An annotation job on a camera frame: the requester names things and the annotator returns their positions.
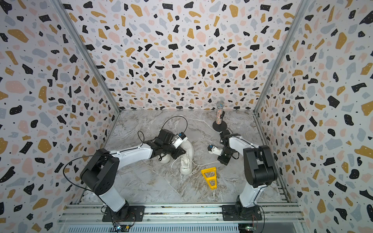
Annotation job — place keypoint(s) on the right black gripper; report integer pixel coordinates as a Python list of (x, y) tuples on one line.
[(223, 159)]

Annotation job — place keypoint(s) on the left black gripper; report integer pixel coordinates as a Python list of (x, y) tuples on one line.
[(178, 151)]

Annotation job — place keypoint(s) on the white knit sneaker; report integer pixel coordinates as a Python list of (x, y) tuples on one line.
[(166, 158), (187, 158)]

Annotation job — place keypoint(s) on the sneaker white shoelace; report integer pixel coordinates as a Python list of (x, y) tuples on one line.
[(185, 127)]

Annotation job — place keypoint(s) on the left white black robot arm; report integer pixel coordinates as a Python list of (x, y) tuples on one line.
[(100, 172)]

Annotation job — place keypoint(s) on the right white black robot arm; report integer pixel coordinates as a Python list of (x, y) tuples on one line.
[(258, 163)]

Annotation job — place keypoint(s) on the yellow plastic triangular stand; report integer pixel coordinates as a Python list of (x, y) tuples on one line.
[(210, 176)]

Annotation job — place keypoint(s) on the sprinkle tube on black base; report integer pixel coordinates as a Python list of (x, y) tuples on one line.
[(219, 124)]

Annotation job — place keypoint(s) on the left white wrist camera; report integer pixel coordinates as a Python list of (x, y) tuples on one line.
[(179, 139)]

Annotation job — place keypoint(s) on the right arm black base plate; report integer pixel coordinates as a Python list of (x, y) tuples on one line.
[(237, 212)]

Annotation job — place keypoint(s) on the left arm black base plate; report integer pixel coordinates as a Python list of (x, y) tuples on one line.
[(128, 213)]

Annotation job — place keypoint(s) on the front aluminium rail frame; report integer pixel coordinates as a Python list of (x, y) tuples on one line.
[(183, 218)]

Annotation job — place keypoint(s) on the right aluminium corner post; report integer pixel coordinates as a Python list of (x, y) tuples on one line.
[(286, 44)]

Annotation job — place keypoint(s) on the aluminium corner post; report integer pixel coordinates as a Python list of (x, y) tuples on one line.
[(286, 44), (61, 12)]

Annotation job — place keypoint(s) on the left aluminium corner post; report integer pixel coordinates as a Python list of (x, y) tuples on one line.
[(61, 12)]

